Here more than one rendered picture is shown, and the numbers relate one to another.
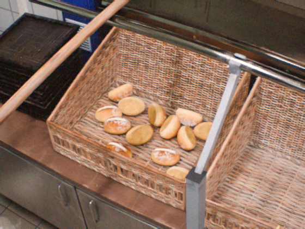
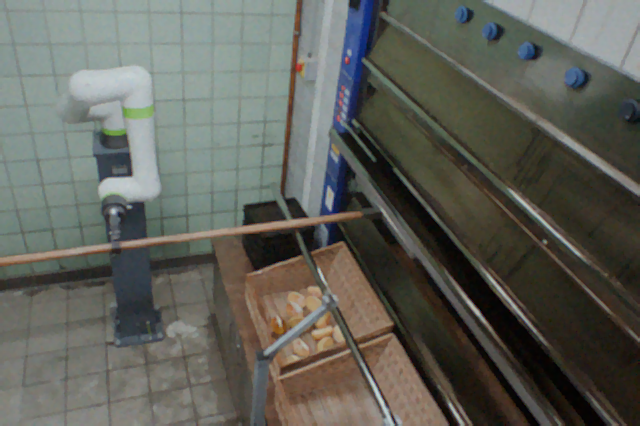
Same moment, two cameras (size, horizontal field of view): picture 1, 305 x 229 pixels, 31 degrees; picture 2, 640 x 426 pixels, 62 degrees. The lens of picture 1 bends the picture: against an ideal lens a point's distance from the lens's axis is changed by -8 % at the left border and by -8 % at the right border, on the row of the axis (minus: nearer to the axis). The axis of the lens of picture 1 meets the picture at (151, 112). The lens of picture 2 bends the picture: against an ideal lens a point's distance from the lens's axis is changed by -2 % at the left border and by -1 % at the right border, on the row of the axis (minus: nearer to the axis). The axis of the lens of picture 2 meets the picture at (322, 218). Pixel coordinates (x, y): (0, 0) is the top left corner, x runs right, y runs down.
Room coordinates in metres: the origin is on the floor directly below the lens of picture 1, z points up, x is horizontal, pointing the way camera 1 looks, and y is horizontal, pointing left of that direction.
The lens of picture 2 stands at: (-0.08, -0.82, 2.41)
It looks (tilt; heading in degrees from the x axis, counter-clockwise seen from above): 35 degrees down; 30
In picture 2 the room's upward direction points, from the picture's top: 8 degrees clockwise
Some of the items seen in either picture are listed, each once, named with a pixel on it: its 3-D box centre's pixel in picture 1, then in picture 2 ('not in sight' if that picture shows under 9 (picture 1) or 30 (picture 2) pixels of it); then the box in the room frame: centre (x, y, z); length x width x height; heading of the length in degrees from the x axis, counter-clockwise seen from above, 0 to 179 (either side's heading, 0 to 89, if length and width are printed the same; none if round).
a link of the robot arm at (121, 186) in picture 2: not in sight; (115, 193); (1.01, 0.74, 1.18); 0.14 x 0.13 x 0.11; 53
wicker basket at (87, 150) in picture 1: (149, 108); (313, 309); (1.42, 0.00, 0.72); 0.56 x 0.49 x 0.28; 54
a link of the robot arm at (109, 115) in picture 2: not in sight; (110, 109); (1.25, 1.05, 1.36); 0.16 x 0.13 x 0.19; 158
